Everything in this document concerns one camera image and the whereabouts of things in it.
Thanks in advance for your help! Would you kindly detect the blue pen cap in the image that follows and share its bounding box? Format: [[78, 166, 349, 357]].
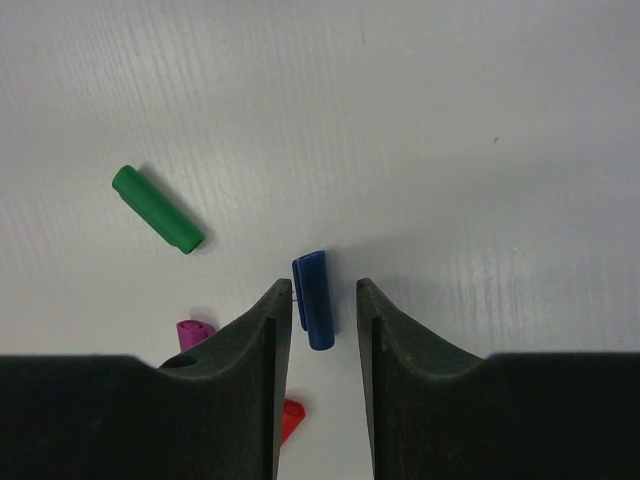
[[292, 250, 335, 351]]

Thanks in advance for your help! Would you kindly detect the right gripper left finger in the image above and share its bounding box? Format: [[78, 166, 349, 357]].
[[1, 279, 292, 479]]

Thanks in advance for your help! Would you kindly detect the purple pen cap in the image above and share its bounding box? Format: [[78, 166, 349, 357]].
[[176, 319, 216, 352]]

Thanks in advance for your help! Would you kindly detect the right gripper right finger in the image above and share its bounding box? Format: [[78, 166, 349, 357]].
[[356, 279, 639, 479]]

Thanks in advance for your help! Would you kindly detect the red pen cap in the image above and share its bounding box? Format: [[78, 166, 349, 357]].
[[281, 398, 306, 445]]

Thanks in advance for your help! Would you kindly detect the green pen cap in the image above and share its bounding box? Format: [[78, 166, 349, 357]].
[[112, 165, 206, 255]]

